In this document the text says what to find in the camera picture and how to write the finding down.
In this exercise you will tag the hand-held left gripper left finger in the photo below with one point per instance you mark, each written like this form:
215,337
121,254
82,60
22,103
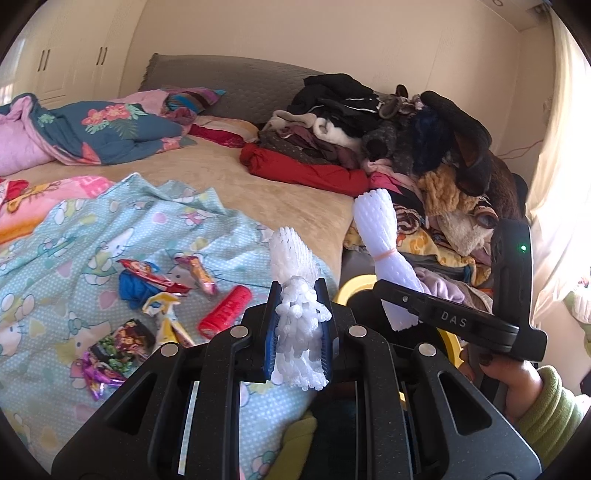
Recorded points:
273,332

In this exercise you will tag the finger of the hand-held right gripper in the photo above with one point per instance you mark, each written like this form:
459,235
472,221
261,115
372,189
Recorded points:
415,302

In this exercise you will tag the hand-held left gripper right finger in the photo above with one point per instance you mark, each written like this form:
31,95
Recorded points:
324,332

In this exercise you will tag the white foam fruit net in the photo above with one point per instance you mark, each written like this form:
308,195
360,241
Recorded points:
295,323

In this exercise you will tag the red plastic cylinder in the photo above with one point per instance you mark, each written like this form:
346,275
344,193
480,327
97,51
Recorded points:
224,314

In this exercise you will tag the white foam net sleeve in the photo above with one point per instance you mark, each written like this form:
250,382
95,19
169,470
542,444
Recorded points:
376,221

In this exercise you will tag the pink orange snack wrapper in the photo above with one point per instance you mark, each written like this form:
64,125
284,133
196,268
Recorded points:
201,274

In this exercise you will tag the white yellow snack wrapper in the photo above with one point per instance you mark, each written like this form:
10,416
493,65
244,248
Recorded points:
161,311

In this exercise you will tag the red cartoon snack wrapper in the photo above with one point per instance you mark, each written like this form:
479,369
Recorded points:
152,277

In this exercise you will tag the blue cloth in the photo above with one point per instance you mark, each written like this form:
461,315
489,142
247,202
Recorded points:
134,288

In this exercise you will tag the purple foil wrapper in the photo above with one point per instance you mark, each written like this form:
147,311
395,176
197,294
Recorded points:
99,376

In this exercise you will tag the person's right forearm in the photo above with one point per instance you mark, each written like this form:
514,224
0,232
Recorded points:
558,415

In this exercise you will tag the person's right hand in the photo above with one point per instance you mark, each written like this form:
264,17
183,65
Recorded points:
517,383

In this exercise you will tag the yellow cartoon blanket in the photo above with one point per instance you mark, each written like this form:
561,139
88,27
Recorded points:
418,242

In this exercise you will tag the person's green clothing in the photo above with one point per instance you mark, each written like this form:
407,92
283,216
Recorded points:
300,443

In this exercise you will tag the cream curtain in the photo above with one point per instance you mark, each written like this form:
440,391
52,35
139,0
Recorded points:
563,161

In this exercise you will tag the bed with beige sheet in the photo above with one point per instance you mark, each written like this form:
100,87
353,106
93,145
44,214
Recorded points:
277,194

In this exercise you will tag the dark green-print snack packet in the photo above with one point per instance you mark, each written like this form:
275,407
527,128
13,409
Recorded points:
122,344

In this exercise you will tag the red folded garment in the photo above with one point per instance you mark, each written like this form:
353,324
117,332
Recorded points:
304,173

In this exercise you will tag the pile of clothes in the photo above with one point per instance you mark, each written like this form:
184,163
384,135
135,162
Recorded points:
397,134

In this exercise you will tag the red lace cloth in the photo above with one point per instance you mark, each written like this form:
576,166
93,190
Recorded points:
217,136

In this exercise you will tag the cream printed pillow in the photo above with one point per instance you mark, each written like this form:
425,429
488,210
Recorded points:
231,125

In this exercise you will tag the light blue cartoon-cat blanket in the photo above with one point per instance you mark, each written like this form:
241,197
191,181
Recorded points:
69,258

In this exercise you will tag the striped colourful cloth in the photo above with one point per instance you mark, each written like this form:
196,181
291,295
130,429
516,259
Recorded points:
189,104

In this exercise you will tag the blue floral quilt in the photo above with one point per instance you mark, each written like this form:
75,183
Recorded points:
101,134

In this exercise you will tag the pink cloth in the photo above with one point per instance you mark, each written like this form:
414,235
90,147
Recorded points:
143,99

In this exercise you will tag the cream built-in wardrobe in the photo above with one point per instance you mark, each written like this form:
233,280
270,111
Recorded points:
69,46

